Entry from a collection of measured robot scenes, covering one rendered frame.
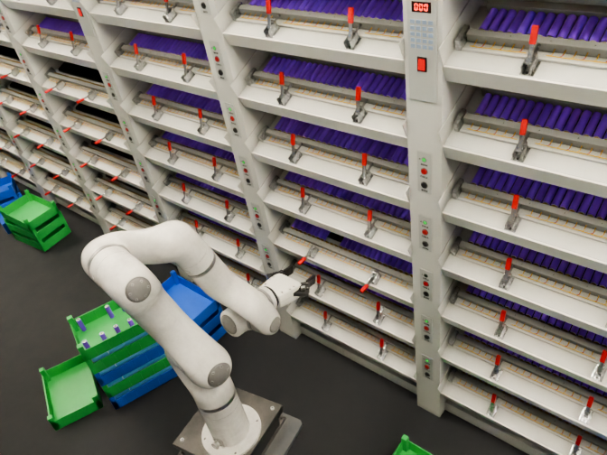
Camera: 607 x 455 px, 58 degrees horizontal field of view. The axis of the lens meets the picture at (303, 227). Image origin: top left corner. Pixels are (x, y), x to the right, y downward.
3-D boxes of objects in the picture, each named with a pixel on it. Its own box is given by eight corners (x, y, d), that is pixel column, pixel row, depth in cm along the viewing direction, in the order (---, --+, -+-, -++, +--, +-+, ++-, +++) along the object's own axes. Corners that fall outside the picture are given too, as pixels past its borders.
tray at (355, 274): (416, 310, 179) (410, 298, 172) (277, 249, 213) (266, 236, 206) (444, 258, 185) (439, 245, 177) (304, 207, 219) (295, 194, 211)
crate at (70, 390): (104, 406, 231) (97, 395, 226) (55, 431, 226) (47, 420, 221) (90, 358, 253) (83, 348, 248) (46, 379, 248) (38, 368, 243)
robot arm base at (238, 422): (238, 469, 163) (221, 433, 152) (190, 445, 172) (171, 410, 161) (272, 417, 175) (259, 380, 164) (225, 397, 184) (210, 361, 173)
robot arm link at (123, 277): (213, 341, 161) (246, 369, 151) (183, 373, 158) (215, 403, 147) (114, 231, 127) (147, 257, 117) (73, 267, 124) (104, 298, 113)
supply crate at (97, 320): (85, 362, 209) (77, 348, 204) (74, 329, 224) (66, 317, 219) (159, 324, 219) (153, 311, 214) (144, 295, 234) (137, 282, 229)
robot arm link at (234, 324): (272, 295, 158) (249, 286, 164) (238, 318, 150) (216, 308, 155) (275, 320, 162) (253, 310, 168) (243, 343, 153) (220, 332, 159)
